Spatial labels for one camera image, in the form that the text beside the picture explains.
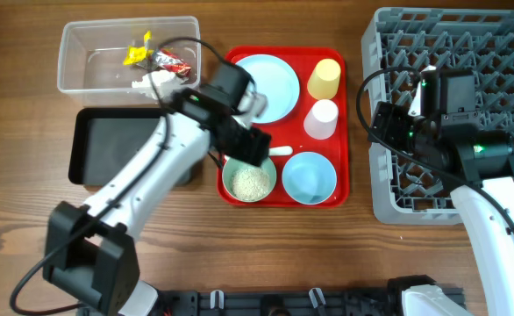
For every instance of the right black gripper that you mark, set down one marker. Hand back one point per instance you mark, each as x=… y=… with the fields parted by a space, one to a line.
x=389 y=118

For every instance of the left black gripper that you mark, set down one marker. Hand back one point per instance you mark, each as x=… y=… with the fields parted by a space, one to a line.
x=248 y=145

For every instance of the green bowl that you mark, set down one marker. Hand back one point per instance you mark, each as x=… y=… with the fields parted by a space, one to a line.
x=231 y=165

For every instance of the white rice grains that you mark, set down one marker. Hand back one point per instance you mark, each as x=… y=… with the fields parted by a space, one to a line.
x=250 y=184

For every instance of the light blue bowl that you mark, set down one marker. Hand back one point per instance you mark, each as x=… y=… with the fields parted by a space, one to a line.
x=309 y=178

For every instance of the red silver foil wrapper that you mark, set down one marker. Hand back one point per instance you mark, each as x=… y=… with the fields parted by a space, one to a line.
x=164 y=59

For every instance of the yellow foil wrapper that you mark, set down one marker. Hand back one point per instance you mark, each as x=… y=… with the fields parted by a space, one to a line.
x=135 y=55

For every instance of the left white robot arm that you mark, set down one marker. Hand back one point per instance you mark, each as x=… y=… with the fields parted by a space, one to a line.
x=90 y=250

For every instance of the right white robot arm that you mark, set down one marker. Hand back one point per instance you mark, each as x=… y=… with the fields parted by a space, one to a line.
x=477 y=168

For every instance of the grey dishwasher rack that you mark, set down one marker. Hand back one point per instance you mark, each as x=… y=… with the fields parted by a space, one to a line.
x=479 y=40

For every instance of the black waste tray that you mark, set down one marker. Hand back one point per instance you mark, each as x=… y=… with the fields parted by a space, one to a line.
x=106 y=139

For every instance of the clear plastic waste bin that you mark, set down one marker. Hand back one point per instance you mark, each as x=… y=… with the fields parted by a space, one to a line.
x=90 y=65

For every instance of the white plastic spoon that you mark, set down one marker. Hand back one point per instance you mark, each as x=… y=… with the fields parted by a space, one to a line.
x=280 y=151

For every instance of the white plastic cup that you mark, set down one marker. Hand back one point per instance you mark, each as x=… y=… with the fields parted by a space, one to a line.
x=321 y=121

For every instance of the large light blue plate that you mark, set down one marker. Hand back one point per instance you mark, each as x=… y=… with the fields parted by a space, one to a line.
x=277 y=81

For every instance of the yellow plastic cup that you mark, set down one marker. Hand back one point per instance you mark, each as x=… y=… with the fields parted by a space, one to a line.
x=324 y=80

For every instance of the crumpled white tissue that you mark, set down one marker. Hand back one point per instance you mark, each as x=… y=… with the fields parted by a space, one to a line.
x=158 y=83

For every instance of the red serving tray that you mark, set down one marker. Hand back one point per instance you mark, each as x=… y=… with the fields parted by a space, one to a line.
x=289 y=131

